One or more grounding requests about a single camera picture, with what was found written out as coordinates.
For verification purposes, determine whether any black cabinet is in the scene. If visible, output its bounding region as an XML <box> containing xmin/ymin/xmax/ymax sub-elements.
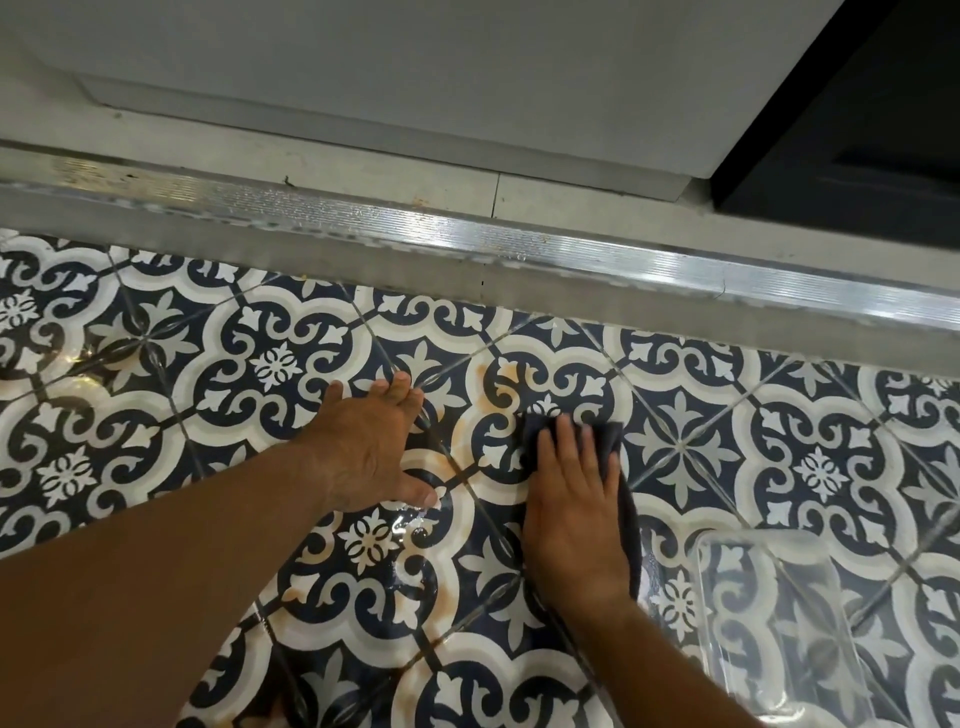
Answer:
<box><xmin>710</xmin><ymin>0</ymin><xmax>960</xmax><ymax>250</ymax></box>

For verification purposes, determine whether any metal door threshold strip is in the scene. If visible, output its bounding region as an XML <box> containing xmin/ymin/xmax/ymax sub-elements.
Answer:
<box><xmin>0</xmin><ymin>147</ymin><xmax>960</xmax><ymax>355</ymax></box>

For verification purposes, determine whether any person's left forearm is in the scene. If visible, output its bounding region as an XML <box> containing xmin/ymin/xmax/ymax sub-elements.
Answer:
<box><xmin>0</xmin><ymin>441</ymin><xmax>340</xmax><ymax>728</ymax></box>

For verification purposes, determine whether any person's right forearm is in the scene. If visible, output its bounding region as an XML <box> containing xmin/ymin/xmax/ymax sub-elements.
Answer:
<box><xmin>553</xmin><ymin>589</ymin><xmax>760</xmax><ymax>728</ymax></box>

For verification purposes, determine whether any person's left hand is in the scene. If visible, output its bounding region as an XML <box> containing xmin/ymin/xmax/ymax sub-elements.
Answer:
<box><xmin>297</xmin><ymin>372</ymin><xmax>441</xmax><ymax>514</ymax></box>

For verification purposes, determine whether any white door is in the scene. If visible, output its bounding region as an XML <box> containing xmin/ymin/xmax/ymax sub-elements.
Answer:
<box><xmin>0</xmin><ymin>0</ymin><xmax>903</xmax><ymax>204</ymax></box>

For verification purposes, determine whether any dark grey cleaning cloth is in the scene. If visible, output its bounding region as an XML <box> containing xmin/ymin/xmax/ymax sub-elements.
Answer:
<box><xmin>516</xmin><ymin>410</ymin><xmax>643</xmax><ymax>603</ymax></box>

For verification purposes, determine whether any person's right hand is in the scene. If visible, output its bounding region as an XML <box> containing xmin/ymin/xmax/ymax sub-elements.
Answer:
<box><xmin>520</xmin><ymin>414</ymin><xmax>640</xmax><ymax>610</ymax></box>

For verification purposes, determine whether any clear plastic container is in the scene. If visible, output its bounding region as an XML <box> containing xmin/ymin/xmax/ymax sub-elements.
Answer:
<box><xmin>688</xmin><ymin>528</ymin><xmax>877</xmax><ymax>728</ymax></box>

